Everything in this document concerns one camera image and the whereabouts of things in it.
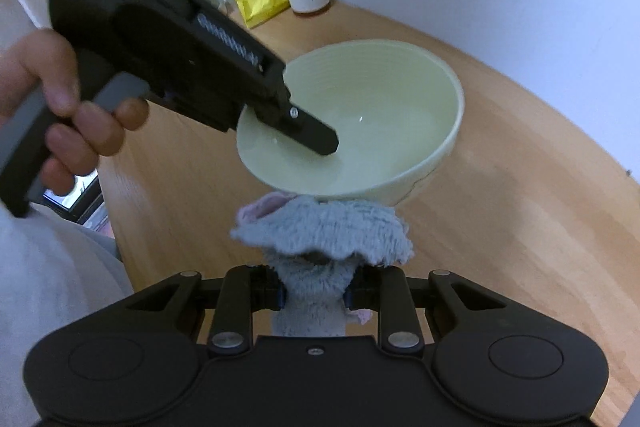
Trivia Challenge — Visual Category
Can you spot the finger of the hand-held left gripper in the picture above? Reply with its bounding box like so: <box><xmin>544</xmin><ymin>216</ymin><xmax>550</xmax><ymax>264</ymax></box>
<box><xmin>257</xmin><ymin>99</ymin><xmax>342</xmax><ymax>156</ymax></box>

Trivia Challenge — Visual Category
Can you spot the pale green bowl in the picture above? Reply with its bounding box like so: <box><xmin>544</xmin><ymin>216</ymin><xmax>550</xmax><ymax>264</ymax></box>
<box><xmin>235</xmin><ymin>39</ymin><xmax>465</xmax><ymax>208</ymax></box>

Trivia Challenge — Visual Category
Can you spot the person's left hand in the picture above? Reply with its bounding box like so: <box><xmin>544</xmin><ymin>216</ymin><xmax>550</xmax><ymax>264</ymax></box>
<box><xmin>0</xmin><ymin>29</ymin><xmax>151</xmax><ymax>198</ymax></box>

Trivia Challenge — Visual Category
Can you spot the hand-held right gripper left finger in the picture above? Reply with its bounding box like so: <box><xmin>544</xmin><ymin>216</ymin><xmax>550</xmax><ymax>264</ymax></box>
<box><xmin>125</xmin><ymin>264</ymin><xmax>287</xmax><ymax>355</ymax></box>

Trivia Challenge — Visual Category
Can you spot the grey and pink cloth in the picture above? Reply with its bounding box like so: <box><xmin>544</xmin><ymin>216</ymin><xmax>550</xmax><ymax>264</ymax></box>
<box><xmin>231</xmin><ymin>192</ymin><xmax>415</xmax><ymax>339</ymax></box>

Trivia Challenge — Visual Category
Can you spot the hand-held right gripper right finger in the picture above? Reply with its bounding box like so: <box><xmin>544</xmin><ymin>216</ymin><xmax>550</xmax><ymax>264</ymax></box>
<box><xmin>343</xmin><ymin>264</ymin><xmax>508</xmax><ymax>354</ymax></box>

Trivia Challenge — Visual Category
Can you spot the person's grey clothing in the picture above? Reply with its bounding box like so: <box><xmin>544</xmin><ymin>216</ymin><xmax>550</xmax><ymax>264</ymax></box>
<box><xmin>0</xmin><ymin>202</ymin><xmax>137</xmax><ymax>427</ymax></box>

